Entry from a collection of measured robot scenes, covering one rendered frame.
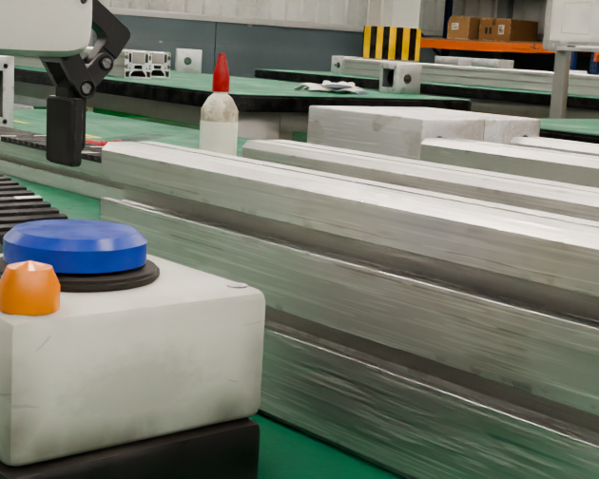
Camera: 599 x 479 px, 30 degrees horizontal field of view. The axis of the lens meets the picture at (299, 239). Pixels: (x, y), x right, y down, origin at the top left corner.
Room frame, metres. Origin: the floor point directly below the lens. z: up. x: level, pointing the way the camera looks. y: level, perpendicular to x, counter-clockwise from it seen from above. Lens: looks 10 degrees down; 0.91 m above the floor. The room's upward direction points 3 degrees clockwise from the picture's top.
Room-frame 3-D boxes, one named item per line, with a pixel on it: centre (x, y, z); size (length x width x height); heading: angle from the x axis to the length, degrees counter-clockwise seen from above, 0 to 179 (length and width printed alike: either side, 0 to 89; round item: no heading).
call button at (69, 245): (0.31, 0.06, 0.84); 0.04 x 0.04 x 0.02
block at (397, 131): (0.64, -0.06, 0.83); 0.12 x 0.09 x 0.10; 131
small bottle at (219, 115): (1.12, 0.09, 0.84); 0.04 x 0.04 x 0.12
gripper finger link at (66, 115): (0.67, 0.13, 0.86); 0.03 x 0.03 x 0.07; 41
